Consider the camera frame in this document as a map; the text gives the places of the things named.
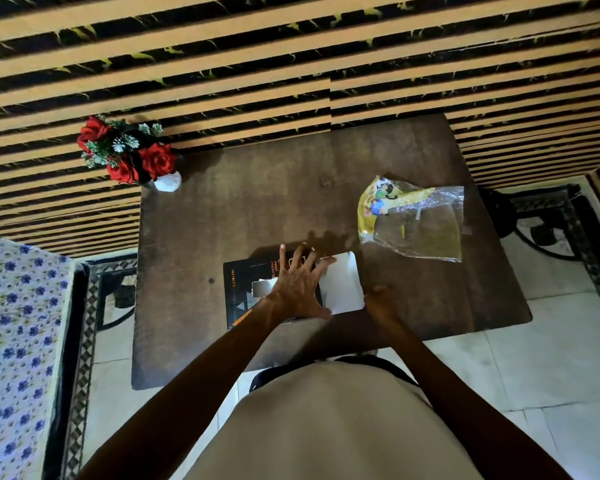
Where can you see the yellow clear plastic bag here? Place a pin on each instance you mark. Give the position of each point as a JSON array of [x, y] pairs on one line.
[[420, 224]]

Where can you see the black cardboard box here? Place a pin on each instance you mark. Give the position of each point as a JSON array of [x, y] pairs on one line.
[[240, 294]]

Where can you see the person's left forearm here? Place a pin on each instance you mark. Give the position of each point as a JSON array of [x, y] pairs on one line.
[[190, 389]]

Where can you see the red artificial rose bouquet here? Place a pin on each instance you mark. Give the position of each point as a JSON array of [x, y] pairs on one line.
[[130, 152]]

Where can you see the person's left little finger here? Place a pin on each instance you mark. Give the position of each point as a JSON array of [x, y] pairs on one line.
[[283, 259]]

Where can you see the person's left thumb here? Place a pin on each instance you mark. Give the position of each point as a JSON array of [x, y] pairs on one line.
[[323, 312]]

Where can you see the black tan striped sofa cover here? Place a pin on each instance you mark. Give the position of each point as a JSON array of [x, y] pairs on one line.
[[260, 54]]

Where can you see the person's left middle finger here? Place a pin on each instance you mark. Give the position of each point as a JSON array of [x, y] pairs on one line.
[[311, 262]]

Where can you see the person's right fingers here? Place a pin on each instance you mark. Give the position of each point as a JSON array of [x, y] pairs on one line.
[[371, 296]]

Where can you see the person's beige shirt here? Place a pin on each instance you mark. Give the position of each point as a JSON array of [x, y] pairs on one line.
[[330, 424]]

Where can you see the white card sheet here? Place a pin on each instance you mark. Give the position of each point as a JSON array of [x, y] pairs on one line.
[[344, 284]]

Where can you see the small white vase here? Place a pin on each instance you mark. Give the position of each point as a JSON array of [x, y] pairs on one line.
[[169, 182]]

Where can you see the person's right hand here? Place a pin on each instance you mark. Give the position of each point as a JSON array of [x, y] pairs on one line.
[[380, 307]]

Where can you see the person's left hand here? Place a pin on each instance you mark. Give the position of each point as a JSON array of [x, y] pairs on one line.
[[296, 292]]

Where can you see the person's right forearm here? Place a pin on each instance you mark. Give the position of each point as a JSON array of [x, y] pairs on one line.
[[460, 399]]

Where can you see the blue floral white bedsheet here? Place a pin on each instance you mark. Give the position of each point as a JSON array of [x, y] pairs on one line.
[[15, 354]]

